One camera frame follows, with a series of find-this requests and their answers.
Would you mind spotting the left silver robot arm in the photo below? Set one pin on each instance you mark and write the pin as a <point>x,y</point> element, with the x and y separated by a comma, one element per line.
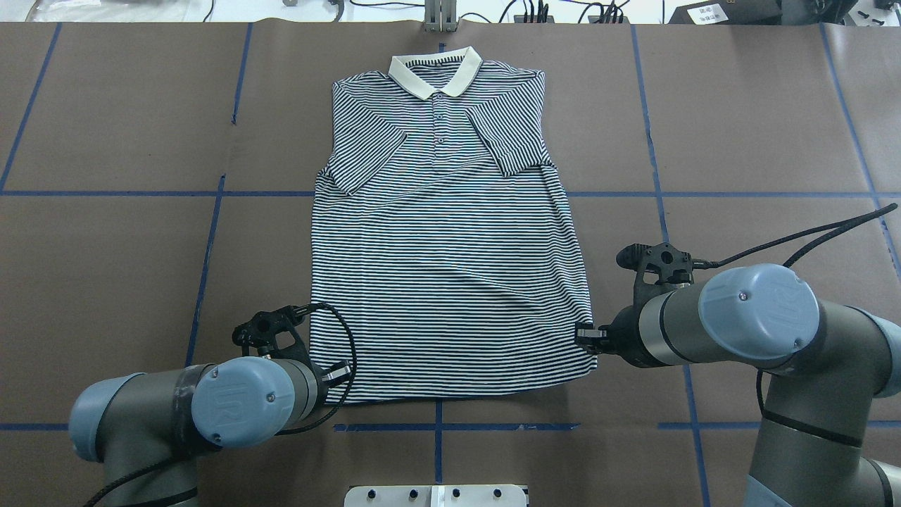
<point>148,430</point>

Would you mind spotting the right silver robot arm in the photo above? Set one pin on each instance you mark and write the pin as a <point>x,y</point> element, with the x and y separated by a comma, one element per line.
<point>828,363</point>

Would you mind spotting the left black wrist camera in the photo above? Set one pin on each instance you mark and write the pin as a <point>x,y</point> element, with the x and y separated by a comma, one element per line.
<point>261,332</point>

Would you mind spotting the aluminium frame post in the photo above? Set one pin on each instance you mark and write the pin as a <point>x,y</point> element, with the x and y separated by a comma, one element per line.
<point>440,16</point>

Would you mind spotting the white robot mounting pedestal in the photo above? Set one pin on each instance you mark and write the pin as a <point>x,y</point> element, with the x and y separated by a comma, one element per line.
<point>439,495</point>

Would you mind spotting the black box with label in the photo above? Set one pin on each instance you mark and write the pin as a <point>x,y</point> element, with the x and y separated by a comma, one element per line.
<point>727,13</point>

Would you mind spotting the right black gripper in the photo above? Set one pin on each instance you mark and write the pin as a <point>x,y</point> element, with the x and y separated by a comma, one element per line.
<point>621,332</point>

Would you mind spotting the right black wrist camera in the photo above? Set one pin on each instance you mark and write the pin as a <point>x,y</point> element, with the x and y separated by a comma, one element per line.
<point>659,269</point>

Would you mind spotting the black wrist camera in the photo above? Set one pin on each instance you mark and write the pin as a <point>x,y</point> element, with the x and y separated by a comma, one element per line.
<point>261,332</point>
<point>659,269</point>

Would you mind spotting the navy white striped polo shirt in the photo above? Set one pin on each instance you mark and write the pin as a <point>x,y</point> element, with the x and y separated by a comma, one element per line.
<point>443,235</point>

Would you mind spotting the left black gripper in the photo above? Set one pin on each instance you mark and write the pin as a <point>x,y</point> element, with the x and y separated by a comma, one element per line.
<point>336,373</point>

